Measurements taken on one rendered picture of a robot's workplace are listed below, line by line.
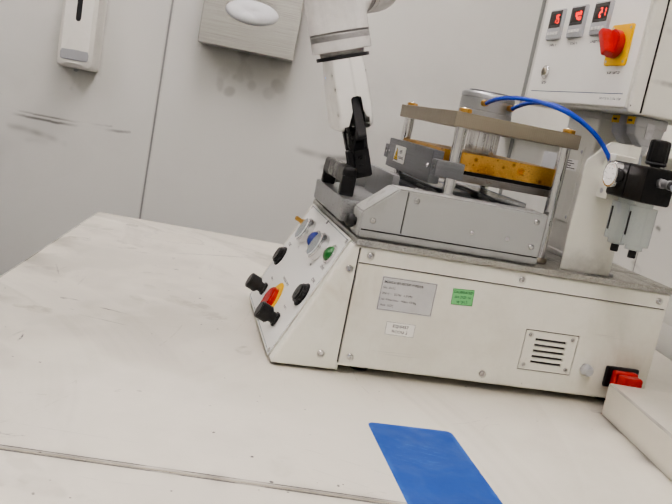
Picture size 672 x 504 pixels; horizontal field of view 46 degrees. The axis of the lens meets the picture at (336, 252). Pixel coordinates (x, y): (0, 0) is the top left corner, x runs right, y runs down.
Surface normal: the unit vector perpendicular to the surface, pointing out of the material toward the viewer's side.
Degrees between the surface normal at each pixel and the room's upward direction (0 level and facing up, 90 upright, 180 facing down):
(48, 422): 0
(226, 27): 90
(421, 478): 0
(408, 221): 90
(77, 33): 90
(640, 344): 90
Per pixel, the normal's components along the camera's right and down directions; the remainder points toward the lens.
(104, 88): 0.07, 0.19
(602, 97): -0.96, -0.15
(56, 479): 0.19, -0.97
